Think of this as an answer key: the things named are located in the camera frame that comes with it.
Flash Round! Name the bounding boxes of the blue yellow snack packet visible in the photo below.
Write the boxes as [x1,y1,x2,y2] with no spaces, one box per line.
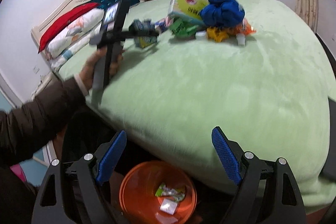
[129,19,159,49]

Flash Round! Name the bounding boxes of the yellow toy truck part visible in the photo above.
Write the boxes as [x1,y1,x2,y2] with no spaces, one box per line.
[206,27,230,43]

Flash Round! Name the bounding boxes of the green snack wrapper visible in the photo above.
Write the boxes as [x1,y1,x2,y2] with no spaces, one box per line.
[155,183,186,203]

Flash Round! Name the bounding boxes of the white printed carton box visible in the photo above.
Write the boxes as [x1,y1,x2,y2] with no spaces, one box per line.
[159,198,178,215]

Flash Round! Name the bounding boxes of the orange juice snack bag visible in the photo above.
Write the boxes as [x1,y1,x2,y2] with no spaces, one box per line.
[227,18,257,36]

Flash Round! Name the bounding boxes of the person's left forearm sleeve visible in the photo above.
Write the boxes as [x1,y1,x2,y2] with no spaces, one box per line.
[1,75,88,168]

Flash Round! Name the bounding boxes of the orange plastic trash bin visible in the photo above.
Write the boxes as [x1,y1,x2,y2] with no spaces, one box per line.
[119,161,197,223]

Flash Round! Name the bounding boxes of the person's left hand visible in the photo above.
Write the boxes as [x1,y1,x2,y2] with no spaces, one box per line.
[79,45,124,90]

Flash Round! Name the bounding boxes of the cream and teal headboard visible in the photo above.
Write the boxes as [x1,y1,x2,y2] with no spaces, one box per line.
[30,0,141,44]

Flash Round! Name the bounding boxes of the white floral pillow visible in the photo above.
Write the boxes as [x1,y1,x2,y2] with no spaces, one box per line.
[45,8,105,59]

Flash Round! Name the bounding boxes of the red pillow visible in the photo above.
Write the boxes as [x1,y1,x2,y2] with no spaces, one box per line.
[38,2,100,53]

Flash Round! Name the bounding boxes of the green crumpled packet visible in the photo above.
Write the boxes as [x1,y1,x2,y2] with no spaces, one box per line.
[169,18,203,39]

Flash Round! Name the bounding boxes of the green fleece bed blanket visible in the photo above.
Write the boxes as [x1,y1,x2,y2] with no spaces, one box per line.
[57,0,336,214]

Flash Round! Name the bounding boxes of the green and white box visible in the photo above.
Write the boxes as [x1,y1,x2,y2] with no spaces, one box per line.
[167,0,209,26]

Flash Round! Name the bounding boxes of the white folded quilt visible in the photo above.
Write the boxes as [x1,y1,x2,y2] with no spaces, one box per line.
[50,24,101,72]

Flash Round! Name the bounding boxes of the white bedside cabinet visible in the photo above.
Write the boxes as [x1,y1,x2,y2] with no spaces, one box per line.
[30,72,58,101]

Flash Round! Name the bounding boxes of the blue crumpled cloth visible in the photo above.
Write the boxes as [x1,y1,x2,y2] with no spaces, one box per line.
[200,0,245,28]

